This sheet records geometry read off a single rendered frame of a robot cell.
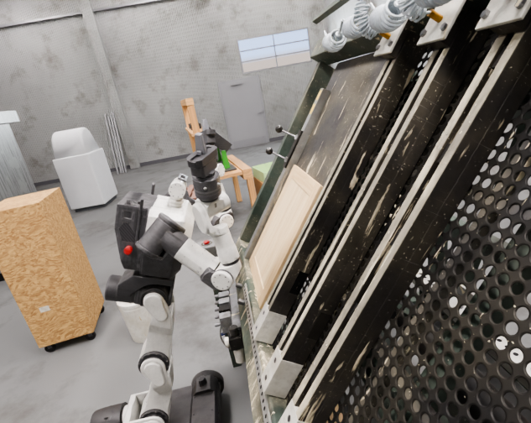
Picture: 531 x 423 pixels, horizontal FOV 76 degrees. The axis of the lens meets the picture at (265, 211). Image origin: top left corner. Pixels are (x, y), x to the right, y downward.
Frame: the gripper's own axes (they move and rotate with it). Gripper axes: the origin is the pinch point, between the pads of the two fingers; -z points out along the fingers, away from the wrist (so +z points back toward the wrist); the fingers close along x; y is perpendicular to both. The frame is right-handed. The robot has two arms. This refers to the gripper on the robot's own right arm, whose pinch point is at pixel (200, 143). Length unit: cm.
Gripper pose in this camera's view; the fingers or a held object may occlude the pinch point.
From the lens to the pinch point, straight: 105.6
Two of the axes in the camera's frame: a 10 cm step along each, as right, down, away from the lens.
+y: 9.2, 1.9, -3.5
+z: 0.4, 8.2, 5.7
